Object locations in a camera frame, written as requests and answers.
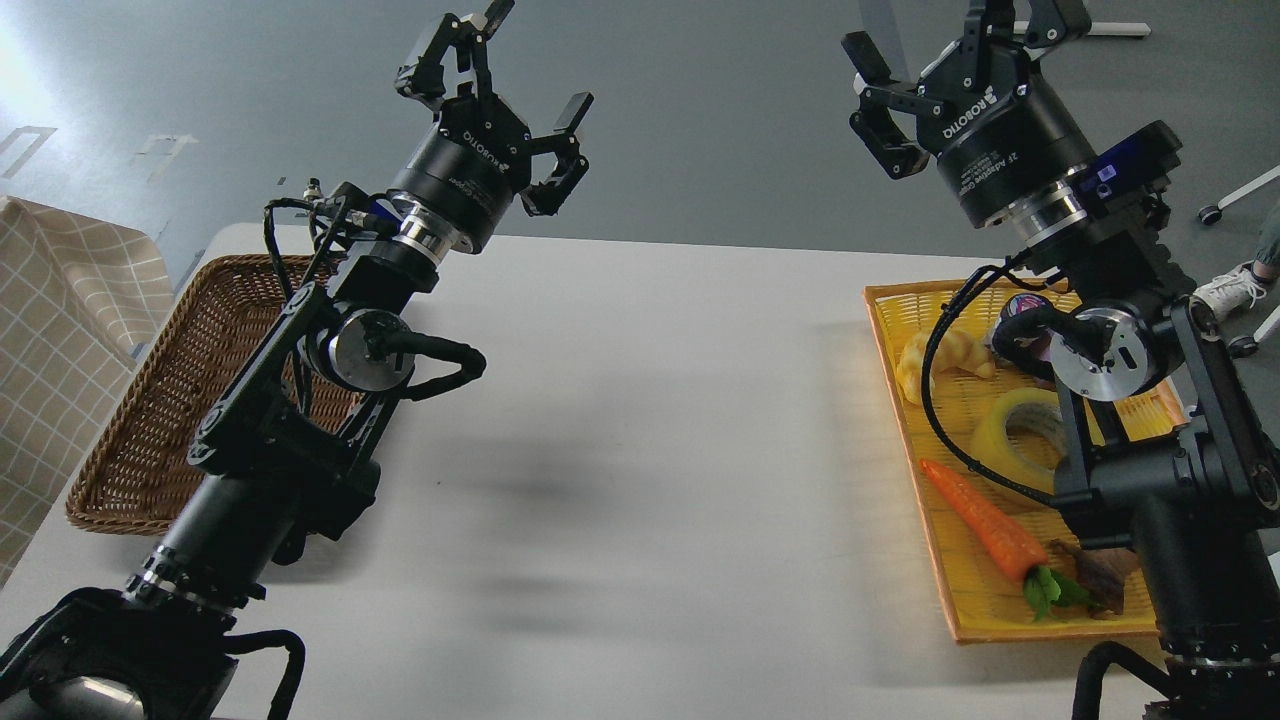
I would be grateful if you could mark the orange toy carrot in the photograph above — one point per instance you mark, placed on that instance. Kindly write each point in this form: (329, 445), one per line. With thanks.
(1018, 555)

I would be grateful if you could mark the white chair leg with caster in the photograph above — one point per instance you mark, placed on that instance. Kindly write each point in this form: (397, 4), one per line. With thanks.
(1212, 213)

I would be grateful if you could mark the beige checkered cloth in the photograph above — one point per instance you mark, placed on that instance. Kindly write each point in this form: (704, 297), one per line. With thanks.
(79, 296)

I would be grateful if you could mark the white stand base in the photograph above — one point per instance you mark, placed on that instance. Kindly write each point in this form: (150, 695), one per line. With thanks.
(1105, 28)

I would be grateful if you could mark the yellow toy croissant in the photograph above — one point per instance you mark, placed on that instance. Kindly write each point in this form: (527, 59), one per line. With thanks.
(956, 350)

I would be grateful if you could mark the brown wicker basket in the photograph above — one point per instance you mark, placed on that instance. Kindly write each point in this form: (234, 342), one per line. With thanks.
(136, 479)

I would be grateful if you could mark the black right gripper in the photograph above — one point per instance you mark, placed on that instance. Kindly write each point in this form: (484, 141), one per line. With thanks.
(995, 141)

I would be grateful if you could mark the small dark lidded jar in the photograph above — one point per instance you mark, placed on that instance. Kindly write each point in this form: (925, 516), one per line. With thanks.
(1018, 304)

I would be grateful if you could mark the white sneaker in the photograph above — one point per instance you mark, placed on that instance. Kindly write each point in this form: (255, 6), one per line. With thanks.
(1237, 290)

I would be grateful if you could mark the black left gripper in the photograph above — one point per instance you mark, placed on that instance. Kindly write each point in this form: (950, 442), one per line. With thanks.
(476, 157)

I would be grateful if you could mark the yellow tape roll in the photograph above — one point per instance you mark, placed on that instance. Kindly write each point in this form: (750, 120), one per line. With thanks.
(1022, 438)

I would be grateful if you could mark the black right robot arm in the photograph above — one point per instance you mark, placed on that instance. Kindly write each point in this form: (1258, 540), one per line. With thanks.
(1085, 456)

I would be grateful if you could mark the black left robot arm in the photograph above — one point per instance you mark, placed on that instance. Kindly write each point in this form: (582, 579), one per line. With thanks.
(286, 451)

